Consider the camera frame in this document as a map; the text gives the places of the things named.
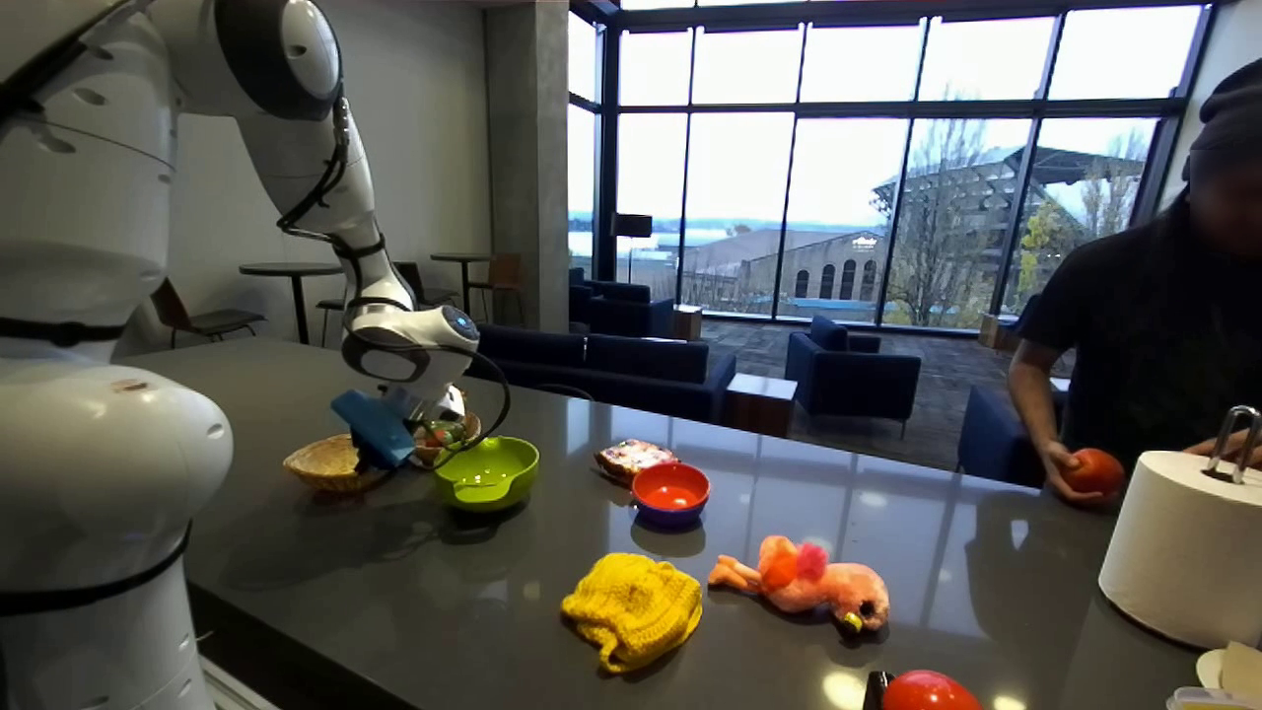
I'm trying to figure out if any green bowl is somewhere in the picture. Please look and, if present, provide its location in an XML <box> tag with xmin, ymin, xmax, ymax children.
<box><xmin>435</xmin><ymin>436</ymin><xmax>542</xmax><ymax>512</ymax></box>

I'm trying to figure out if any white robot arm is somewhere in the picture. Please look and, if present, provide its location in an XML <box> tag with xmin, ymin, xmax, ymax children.
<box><xmin>0</xmin><ymin>0</ymin><xmax>476</xmax><ymax>710</ymax></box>

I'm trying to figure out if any round high table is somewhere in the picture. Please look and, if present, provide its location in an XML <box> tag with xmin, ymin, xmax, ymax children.
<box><xmin>236</xmin><ymin>262</ymin><xmax>339</xmax><ymax>344</ymax></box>

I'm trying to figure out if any red bowl blue base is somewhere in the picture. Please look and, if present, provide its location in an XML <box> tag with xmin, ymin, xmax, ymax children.
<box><xmin>633</xmin><ymin>463</ymin><xmax>712</xmax><ymax>529</ymax></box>

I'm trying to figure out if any white paper towel roll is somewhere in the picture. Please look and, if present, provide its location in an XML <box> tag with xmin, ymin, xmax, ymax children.
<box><xmin>1098</xmin><ymin>449</ymin><xmax>1262</xmax><ymax>649</ymax></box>

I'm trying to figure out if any woven wicker bowl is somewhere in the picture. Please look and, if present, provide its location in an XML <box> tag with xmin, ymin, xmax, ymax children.
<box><xmin>283</xmin><ymin>436</ymin><xmax>375</xmax><ymax>499</ymax></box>

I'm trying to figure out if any brown chair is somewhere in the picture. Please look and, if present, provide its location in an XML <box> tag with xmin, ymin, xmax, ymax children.
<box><xmin>153</xmin><ymin>282</ymin><xmax>265</xmax><ymax>346</ymax></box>

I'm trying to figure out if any dark blue armchair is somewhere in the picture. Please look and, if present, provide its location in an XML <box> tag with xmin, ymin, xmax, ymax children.
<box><xmin>786</xmin><ymin>317</ymin><xmax>924</xmax><ymax>423</ymax></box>

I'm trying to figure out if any yellow cloth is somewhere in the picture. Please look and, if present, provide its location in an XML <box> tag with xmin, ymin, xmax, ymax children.
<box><xmin>562</xmin><ymin>551</ymin><xmax>702</xmax><ymax>675</ymax></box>

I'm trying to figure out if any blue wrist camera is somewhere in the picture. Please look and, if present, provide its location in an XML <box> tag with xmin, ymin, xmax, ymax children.
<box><xmin>332</xmin><ymin>390</ymin><xmax>416</xmax><ymax>469</ymax></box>

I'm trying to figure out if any red ball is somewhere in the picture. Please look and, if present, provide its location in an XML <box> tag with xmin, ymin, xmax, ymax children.
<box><xmin>865</xmin><ymin>672</ymin><xmax>981</xmax><ymax>710</ymax></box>

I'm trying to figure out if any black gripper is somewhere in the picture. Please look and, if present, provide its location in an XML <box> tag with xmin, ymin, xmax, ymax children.
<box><xmin>416</xmin><ymin>388</ymin><xmax>483</xmax><ymax>467</ymax></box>

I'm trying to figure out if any small side table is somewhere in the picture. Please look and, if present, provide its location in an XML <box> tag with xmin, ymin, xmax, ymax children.
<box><xmin>726</xmin><ymin>374</ymin><xmax>796</xmax><ymax>436</ymax></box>

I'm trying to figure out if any person's hand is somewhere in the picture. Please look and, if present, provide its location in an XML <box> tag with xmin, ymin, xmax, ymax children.
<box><xmin>1036</xmin><ymin>444</ymin><xmax>1116</xmax><ymax>509</ymax></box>

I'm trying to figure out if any person in dark shirt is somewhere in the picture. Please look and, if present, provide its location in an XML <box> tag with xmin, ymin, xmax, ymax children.
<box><xmin>1011</xmin><ymin>58</ymin><xmax>1262</xmax><ymax>467</ymax></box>

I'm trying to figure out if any dark blue sofa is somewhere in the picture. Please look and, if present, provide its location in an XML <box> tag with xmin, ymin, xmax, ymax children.
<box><xmin>483</xmin><ymin>329</ymin><xmax>738</xmax><ymax>423</ymax></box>

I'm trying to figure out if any pink plush toy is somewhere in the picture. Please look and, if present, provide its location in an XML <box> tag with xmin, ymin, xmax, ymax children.
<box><xmin>705</xmin><ymin>534</ymin><xmax>892</xmax><ymax>634</ymax></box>

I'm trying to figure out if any dark sofa right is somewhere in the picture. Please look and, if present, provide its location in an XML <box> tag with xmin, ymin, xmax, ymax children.
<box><xmin>960</xmin><ymin>388</ymin><xmax>1045</xmax><ymax>486</ymax></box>

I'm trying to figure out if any orange fruit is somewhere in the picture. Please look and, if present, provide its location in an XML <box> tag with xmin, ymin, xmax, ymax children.
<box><xmin>1066</xmin><ymin>448</ymin><xmax>1128</xmax><ymax>495</ymax></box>

